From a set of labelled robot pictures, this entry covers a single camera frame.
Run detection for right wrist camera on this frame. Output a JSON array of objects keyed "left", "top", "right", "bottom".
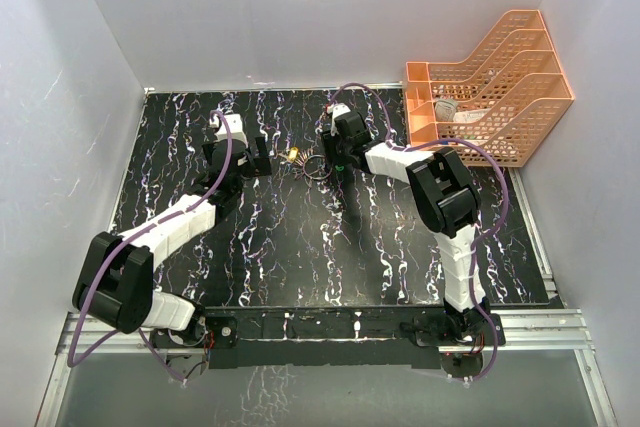
[{"left": 326, "top": 103, "right": 351, "bottom": 119}]

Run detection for metal keyring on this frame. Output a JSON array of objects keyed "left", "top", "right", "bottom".
[{"left": 302, "top": 154, "right": 331, "bottom": 182}]

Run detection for black base frame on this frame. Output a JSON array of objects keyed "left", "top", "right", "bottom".
[{"left": 151, "top": 306, "right": 506, "bottom": 375}]

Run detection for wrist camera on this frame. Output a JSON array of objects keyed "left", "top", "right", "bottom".
[
  {"left": 326, "top": 103, "right": 351, "bottom": 119},
  {"left": 211, "top": 114, "right": 248, "bottom": 147}
]

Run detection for orange file organizer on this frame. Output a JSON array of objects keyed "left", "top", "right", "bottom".
[{"left": 403, "top": 10, "right": 575, "bottom": 167}]

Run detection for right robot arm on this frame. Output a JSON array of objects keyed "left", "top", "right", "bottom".
[{"left": 321, "top": 104, "right": 499, "bottom": 344}]

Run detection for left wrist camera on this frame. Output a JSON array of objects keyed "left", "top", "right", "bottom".
[{"left": 211, "top": 114, "right": 248, "bottom": 147}]

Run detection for key with yellow tag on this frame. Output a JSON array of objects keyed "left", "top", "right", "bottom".
[{"left": 286, "top": 147, "right": 299, "bottom": 163}]

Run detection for aluminium rail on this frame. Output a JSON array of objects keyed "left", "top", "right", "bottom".
[{"left": 55, "top": 309, "right": 594, "bottom": 356}]

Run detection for papers in organizer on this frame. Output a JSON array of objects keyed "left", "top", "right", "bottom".
[{"left": 434, "top": 99, "right": 489, "bottom": 123}]

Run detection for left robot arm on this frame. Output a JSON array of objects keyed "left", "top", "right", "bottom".
[{"left": 72, "top": 137, "right": 272, "bottom": 346}]

